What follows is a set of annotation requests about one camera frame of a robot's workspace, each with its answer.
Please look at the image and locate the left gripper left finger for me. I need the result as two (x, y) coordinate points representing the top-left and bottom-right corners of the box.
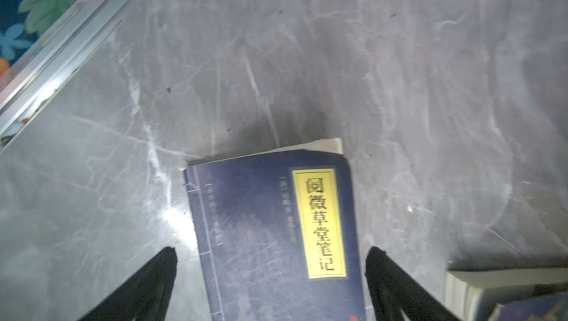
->
(81, 247), (178, 320)

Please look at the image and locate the navy book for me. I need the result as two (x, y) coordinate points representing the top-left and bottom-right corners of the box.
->
(444, 268), (567, 320)
(183, 138), (366, 320)

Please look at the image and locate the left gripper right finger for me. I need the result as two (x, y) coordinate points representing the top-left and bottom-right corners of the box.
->
(365, 246), (457, 320)

